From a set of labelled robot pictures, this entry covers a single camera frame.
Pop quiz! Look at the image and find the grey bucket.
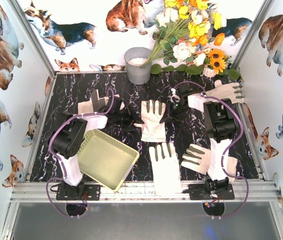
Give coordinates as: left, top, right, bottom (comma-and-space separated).
124, 47, 152, 85

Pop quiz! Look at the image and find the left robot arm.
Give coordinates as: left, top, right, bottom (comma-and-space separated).
48, 96, 144, 186

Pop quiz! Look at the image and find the yellow-green storage basket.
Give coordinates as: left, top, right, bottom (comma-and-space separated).
77, 129, 140, 192

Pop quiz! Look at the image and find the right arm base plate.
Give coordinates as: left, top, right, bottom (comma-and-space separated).
182, 177, 235, 200

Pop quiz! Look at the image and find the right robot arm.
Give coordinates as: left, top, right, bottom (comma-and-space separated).
160, 80, 244, 183

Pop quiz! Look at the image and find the white green work glove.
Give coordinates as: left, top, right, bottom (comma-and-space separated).
134, 99, 166, 143

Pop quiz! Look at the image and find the far right work glove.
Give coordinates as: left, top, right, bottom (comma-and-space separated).
206, 79, 245, 104

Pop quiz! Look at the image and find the far left work glove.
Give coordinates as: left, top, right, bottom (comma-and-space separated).
78, 90, 124, 117

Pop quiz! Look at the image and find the artificial flower bouquet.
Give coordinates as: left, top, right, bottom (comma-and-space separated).
141, 0, 251, 80

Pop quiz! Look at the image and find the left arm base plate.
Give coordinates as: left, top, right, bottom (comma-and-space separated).
56, 182, 101, 201

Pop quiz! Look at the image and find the white ribbed flower pot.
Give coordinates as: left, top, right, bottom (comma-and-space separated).
202, 65, 217, 78

